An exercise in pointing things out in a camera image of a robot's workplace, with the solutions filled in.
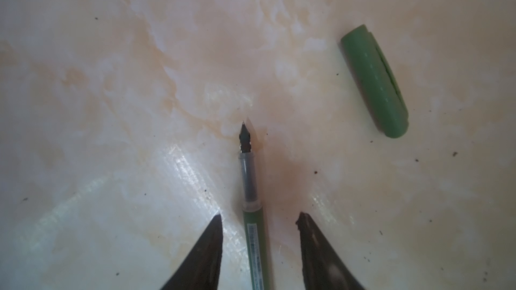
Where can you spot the dark green pen cap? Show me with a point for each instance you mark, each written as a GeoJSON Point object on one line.
{"type": "Point", "coordinates": [376, 82]}

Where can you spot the dark green pen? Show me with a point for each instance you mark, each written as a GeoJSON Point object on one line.
{"type": "Point", "coordinates": [253, 216]}

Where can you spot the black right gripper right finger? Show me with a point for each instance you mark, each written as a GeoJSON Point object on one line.
{"type": "Point", "coordinates": [322, 268]}

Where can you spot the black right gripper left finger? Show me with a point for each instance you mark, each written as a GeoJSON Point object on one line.
{"type": "Point", "coordinates": [200, 269]}

